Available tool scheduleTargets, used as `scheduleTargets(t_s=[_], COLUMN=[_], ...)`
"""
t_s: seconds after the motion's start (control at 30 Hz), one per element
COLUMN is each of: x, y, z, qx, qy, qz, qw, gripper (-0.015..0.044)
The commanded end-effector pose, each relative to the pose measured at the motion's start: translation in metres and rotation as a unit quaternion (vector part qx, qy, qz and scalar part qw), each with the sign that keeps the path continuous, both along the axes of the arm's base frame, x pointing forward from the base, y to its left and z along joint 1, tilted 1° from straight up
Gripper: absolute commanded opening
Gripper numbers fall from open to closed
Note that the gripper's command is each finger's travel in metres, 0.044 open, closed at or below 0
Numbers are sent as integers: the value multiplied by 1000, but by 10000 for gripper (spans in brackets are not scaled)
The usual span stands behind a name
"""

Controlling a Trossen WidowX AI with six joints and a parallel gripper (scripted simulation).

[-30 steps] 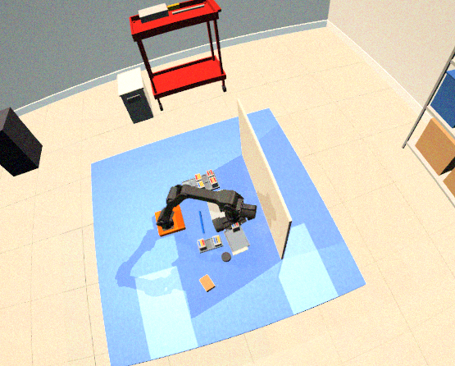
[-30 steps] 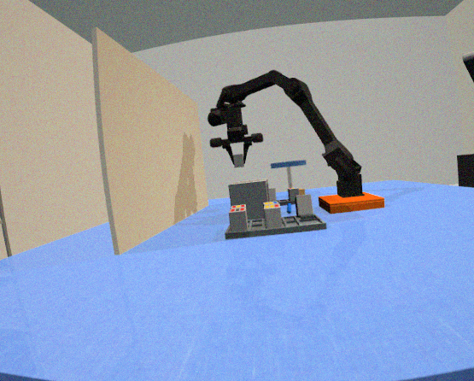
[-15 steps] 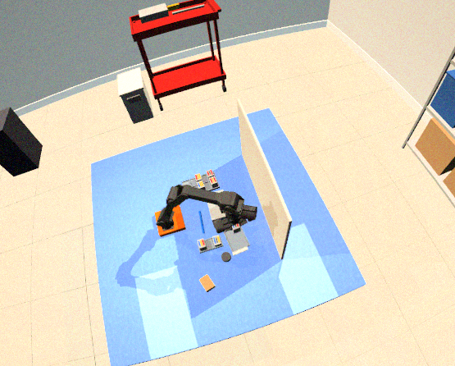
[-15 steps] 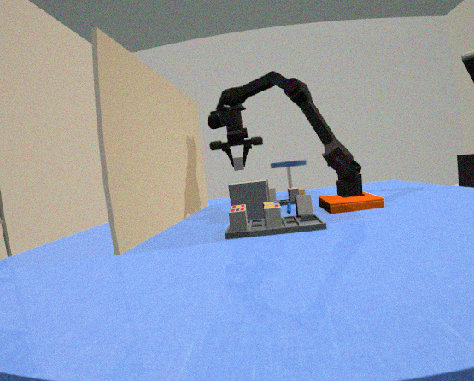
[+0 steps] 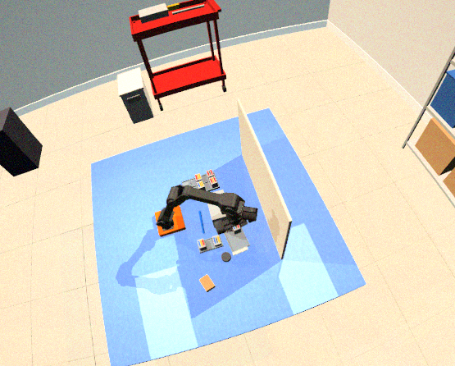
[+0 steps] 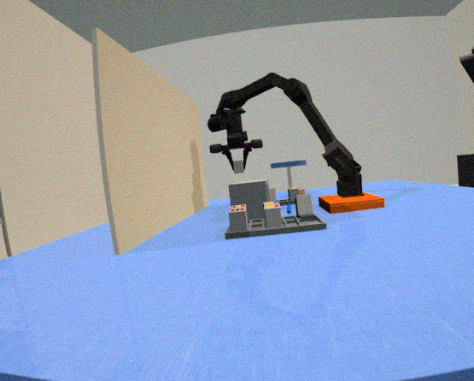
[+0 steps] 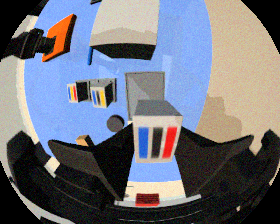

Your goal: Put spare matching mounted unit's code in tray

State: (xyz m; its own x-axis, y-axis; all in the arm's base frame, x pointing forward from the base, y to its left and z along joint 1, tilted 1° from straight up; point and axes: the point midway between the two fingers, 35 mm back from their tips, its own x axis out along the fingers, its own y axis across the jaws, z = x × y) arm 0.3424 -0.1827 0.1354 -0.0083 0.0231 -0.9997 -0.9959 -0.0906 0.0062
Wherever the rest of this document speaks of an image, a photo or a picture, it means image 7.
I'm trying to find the beige flat panel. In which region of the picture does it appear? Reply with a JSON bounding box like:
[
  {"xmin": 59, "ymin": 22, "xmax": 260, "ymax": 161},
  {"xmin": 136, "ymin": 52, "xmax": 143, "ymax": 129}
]
[{"xmin": 195, "ymin": 0, "xmax": 280, "ymax": 155}]

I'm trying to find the blue thin rod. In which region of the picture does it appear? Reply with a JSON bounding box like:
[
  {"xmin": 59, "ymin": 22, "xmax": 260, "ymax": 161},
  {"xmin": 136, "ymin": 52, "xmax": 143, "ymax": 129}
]
[{"xmin": 87, "ymin": 47, "xmax": 93, "ymax": 65}]

